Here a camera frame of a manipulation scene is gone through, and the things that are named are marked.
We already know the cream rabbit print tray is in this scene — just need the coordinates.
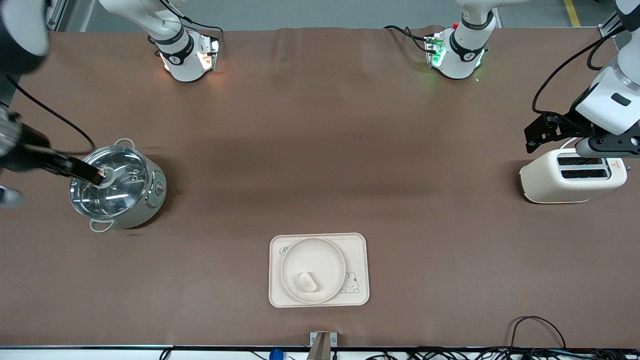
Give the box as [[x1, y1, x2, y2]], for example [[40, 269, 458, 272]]
[[268, 232, 370, 308]]

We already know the glass pot lid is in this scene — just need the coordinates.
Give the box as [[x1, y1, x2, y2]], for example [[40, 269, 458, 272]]
[[69, 145, 150, 219]]

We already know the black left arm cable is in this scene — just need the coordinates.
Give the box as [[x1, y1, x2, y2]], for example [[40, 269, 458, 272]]
[[531, 25, 628, 117]]

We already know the lit left arm base board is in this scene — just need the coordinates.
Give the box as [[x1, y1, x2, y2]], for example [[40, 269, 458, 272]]
[[425, 34, 446, 69]]

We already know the black cable bundle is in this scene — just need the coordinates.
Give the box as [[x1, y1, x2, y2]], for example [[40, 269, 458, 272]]
[[370, 346, 640, 360]]

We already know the black left base cable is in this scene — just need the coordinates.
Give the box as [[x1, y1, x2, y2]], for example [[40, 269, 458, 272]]
[[384, 25, 432, 54]]

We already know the cream round plate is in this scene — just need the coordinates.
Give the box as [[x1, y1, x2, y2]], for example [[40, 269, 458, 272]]
[[280, 237, 347, 304]]

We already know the black right base cable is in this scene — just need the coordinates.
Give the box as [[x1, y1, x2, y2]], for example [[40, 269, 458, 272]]
[[155, 0, 224, 51]]

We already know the lit right arm base board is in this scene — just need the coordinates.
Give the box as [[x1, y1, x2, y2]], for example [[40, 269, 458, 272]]
[[197, 35, 221, 72]]

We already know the black looped cable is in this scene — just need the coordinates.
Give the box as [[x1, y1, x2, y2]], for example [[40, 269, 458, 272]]
[[509, 315, 567, 351]]

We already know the black base cable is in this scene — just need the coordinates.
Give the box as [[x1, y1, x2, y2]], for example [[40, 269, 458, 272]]
[[384, 25, 432, 54], [155, 0, 224, 51]]

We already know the cream two-slot toaster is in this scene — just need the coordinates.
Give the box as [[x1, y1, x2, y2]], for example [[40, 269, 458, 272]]
[[519, 148, 628, 204]]

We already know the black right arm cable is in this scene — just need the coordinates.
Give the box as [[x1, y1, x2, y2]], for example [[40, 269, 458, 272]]
[[4, 74, 97, 155]]

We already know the steel pot with glass lid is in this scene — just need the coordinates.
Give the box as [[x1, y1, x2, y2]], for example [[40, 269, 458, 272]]
[[70, 138, 168, 234]]

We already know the grey metal bracket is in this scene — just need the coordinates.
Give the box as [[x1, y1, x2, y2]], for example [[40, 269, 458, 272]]
[[309, 331, 338, 360]]

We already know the aluminium frame profile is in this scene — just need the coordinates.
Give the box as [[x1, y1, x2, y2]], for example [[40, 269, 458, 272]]
[[598, 10, 626, 38], [46, 0, 96, 32]]

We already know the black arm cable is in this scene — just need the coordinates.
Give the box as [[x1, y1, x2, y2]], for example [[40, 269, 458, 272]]
[[4, 74, 97, 155], [531, 25, 628, 117]]

